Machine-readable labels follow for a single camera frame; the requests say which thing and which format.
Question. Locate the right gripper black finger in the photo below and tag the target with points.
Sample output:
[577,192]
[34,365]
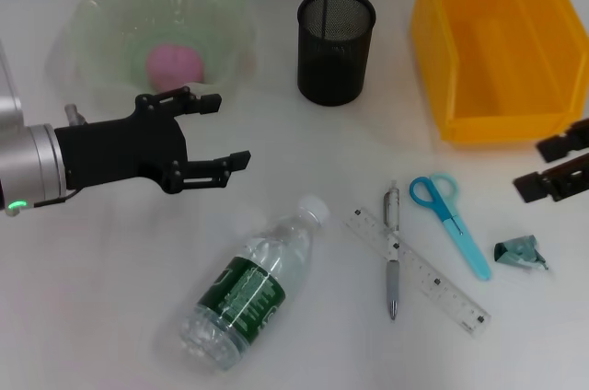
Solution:
[552,185]
[566,144]

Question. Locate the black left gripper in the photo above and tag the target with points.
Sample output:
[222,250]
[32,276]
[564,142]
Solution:
[119,151]

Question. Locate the green plastic wrapper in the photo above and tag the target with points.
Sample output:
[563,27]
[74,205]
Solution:
[517,252]

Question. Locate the pink peach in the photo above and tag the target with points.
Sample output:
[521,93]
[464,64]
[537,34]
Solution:
[175,65]

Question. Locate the blue teal scissors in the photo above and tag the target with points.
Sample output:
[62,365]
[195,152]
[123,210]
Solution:
[453,224]

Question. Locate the green label water bottle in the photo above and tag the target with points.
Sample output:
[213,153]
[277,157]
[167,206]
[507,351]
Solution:
[248,289]

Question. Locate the translucent green fruit plate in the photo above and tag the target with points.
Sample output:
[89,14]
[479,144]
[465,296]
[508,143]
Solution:
[115,40]

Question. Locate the black mesh pen holder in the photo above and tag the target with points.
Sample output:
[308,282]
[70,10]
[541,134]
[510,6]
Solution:
[333,72]

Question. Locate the clear plastic ruler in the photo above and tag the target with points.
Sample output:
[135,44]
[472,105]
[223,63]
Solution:
[432,279]

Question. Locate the grey clear ballpoint pen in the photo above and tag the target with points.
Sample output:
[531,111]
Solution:
[393,279]

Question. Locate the yellow plastic storage bin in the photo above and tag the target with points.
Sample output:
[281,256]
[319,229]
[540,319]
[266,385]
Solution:
[506,63]

